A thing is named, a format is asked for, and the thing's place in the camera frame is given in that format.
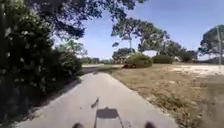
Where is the large round bush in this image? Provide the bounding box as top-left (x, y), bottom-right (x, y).
top-left (123, 53), bottom-right (154, 69)

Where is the pale concrete path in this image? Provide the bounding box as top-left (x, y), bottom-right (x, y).
top-left (14, 64), bottom-right (181, 128)

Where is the tall thin-trunk tree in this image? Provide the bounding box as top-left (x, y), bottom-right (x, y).
top-left (111, 17), bottom-right (143, 58)

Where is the low green bush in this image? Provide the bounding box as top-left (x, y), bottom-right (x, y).
top-left (152, 54), bottom-right (174, 65)

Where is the row of trees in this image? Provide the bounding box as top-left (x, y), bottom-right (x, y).
top-left (137, 22), bottom-right (199, 64)

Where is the dry brown grass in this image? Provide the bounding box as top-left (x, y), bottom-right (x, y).
top-left (99, 63), bottom-right (224, 128)

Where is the grass strip under bushes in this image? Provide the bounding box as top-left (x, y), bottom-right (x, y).
top-left (0, 74), bottom-right (84, 128)

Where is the robot's own part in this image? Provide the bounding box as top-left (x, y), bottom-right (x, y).
top-left (72, 122), bottom-right (84, 128)

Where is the dark green hedge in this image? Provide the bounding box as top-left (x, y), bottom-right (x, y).
top-left (0, 0), bottom-right (84, 111)

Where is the broad dark tree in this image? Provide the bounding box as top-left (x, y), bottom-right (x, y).
top-left (198, 24), bottom-right (224, 65)

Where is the pole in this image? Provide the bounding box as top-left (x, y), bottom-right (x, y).
top-left (216, 25), bottom-right (222, 65)

